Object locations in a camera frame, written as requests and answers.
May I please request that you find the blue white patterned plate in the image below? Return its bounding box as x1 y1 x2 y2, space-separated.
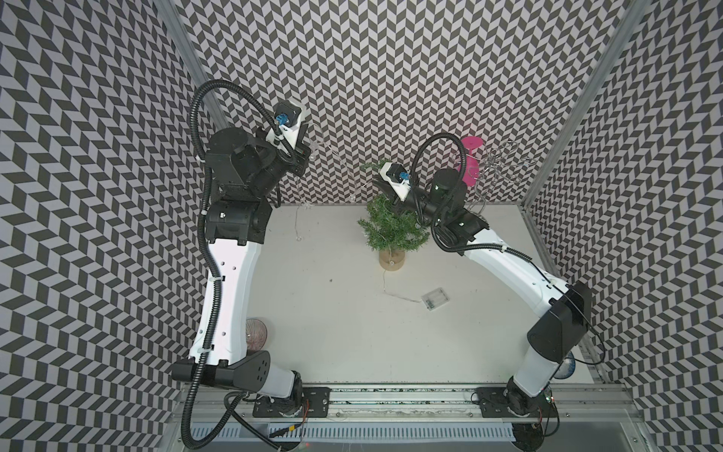
554 352 576 380

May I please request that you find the pink ribbed glass plate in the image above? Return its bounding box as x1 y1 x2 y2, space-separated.
246 318 268 350

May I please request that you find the chrome wire glass rack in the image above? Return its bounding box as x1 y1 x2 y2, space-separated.
474 139 538 212

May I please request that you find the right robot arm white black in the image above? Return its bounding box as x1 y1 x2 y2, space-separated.
373 133 593 418

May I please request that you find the left corner metal post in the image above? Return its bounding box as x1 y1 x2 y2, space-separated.
153 0 267 211

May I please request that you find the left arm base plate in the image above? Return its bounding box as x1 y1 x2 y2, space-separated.
252 386 331 418

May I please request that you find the small green christmas tree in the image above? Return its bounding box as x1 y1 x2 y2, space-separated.
358 160 429 271

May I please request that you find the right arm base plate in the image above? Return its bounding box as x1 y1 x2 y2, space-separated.
471 386 558 420

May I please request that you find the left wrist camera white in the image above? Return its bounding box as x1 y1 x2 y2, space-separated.
274 100 310 148

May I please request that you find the aluminium front rail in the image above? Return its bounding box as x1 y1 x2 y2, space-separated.
168 382 642 425

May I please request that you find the right corner metal post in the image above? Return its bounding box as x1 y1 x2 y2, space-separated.
520 0 651 213

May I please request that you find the white ribbed vent strip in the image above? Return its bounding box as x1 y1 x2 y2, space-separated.
185 423 516 444

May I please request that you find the corner metal post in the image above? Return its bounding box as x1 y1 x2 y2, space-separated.
153 0 267 211
520 0 651 213

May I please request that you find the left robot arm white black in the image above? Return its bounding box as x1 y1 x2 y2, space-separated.
171 79 312 450

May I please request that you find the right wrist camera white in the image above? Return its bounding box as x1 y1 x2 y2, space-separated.
378 162 412 202

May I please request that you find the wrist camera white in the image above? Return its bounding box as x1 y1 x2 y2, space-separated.
378 162 412 202
274 100 310 148

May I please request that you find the clear battery box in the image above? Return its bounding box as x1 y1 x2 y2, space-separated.
422 287 450 311

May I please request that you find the pink plastic wine glass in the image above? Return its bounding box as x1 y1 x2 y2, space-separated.
461 136 485 188

